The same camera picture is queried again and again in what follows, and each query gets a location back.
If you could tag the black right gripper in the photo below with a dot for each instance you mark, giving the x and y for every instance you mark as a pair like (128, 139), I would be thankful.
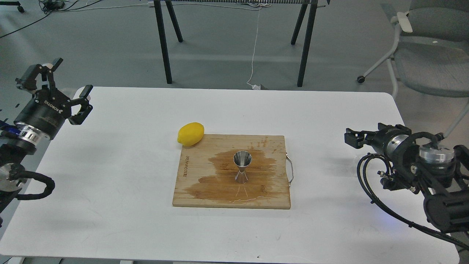
(384, 141)

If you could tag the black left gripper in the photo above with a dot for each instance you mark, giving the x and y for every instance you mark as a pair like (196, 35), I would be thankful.
(45, 110)

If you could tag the steel double jigger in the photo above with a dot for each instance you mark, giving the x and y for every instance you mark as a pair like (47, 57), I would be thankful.
(242, 160)

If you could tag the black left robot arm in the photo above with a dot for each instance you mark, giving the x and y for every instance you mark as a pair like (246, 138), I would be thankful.
(16, 143)

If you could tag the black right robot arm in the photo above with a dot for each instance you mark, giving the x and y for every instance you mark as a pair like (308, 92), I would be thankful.
(420, 163)

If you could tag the grey office chair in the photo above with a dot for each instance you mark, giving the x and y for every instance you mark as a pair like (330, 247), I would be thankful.
(431, 69)

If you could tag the yellow lemon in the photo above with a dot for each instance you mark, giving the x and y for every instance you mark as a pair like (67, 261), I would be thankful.
(190, 134)

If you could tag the wooden cutting board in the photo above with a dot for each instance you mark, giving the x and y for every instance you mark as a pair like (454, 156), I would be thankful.
(206, 173)

